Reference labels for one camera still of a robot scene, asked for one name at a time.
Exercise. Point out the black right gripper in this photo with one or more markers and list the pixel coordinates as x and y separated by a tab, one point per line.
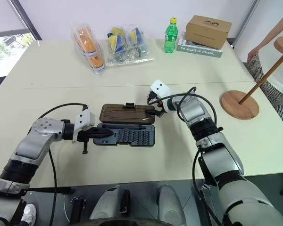
153	97

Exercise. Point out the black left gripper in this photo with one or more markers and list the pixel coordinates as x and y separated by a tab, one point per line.
85	136

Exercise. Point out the screwdriver bit set case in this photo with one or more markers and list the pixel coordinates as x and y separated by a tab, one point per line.
122	113

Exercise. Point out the round wooden pedestal stand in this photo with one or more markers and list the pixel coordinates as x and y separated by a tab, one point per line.
238	106

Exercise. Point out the person's bare forearm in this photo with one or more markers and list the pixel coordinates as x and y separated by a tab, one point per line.
276	30

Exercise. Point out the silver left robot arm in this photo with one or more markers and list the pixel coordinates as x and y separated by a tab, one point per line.
35	141

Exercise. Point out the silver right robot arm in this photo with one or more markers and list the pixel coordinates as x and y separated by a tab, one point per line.
217	155

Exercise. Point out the person's bare hand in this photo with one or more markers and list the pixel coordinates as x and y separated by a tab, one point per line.
253	52

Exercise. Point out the black precision screwdriver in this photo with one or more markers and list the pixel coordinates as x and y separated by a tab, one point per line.
122	127

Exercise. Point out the grey rounded robot leg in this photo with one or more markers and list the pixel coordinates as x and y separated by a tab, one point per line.
171	207
109	204

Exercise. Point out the clear bag of blue-yellow items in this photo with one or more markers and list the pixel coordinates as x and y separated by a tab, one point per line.
127	47

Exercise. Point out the grey green hardcover book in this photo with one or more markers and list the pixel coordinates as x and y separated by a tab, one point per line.
198	52

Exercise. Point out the black bar under table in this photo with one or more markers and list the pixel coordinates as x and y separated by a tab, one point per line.
49	190

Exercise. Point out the green plastic soda bottle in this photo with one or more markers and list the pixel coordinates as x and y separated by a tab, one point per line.
171	37

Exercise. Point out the clear bag of orange items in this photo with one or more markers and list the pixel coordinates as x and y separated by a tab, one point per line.
89	47

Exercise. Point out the dark rounded robot waist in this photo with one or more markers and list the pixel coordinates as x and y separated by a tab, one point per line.
132	223

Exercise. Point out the brown cardboard box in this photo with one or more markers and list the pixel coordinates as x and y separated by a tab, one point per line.
206	31

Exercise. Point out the white sneaker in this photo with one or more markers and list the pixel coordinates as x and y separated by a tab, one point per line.
29	213

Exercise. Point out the black white patterned fabric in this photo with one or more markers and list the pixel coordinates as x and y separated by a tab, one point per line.
268	87

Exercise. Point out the grey diagonal metal pole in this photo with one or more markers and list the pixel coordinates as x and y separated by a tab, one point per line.
246	21

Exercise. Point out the window with trees outside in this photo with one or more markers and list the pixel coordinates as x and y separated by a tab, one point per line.
4	47

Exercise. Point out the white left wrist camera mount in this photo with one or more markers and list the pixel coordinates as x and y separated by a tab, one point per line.
83	118

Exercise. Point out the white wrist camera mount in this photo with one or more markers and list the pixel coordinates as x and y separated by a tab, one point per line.
83	118
159	87

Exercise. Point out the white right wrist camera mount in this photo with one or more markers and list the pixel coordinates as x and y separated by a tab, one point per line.
159	87

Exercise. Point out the black clamp bracket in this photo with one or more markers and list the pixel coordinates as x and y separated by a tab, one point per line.
78	208

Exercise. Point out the dark diagonal window frame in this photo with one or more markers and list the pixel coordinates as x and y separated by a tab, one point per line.
26	18

